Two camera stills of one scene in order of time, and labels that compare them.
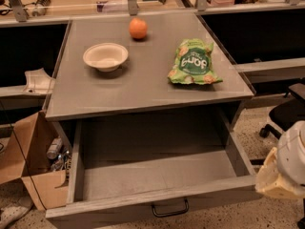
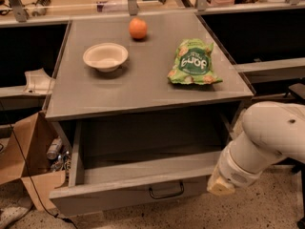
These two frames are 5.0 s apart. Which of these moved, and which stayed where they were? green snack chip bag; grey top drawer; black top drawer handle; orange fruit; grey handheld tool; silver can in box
Moved: black top drawer handle; grey top drawer
Stayed: green snack chip bag; grey handheld tool; orange fruit; silver can in box
